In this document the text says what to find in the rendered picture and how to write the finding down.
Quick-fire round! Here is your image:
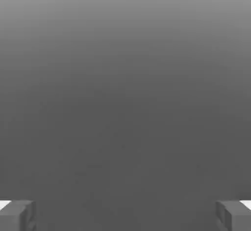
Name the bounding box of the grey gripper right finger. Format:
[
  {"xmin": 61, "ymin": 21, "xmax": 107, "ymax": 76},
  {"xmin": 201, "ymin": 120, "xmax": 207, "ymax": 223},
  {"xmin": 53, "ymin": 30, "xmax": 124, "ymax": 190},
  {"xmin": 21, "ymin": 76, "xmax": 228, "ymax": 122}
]
[{"xmin": 215, "ymin": 200, "xmax": 251, "ymax": 231}]

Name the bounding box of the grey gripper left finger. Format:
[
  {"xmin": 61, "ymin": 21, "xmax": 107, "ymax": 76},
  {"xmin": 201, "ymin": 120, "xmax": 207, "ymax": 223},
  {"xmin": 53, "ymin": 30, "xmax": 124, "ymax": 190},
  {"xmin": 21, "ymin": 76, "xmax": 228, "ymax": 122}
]
[{"xmin": 0, "ymin": 200, "xmax": 37, "ymax": 231}]

